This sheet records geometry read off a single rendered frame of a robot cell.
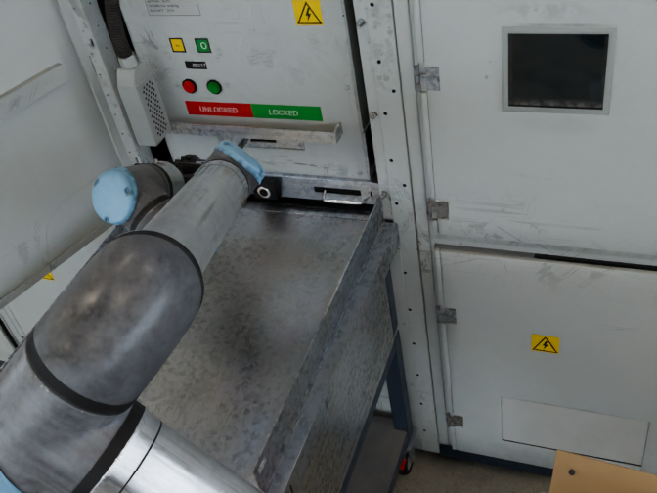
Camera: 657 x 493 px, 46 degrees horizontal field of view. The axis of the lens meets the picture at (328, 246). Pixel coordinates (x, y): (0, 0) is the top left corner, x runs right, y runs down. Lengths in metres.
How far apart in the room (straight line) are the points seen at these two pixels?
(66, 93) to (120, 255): 1.06
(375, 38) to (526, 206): 0.44
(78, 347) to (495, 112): 0.93
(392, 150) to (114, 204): 0.56
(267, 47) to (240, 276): 0.47
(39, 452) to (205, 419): 0.65
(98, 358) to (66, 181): 1.14
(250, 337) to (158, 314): 0.77
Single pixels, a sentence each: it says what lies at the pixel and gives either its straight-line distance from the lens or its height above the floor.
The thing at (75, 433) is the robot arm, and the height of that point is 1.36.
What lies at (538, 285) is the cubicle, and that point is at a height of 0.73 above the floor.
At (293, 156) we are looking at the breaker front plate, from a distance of 1.70.
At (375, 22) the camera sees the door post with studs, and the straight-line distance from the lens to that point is 1.42.
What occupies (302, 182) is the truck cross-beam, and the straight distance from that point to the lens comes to 1.72.
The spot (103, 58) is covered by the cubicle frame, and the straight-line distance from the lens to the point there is 1.74.
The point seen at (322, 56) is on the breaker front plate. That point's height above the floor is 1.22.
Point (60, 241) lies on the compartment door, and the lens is 1.86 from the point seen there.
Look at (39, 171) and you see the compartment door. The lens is 1.77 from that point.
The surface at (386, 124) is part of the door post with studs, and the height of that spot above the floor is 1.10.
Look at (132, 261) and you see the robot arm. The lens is 0.73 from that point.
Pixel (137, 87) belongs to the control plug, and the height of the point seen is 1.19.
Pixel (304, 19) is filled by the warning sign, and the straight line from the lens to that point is 1.51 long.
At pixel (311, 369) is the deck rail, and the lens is 1.36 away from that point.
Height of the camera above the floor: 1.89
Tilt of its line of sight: 40 degrees down
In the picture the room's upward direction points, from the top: 12 degrees counter-clockwise
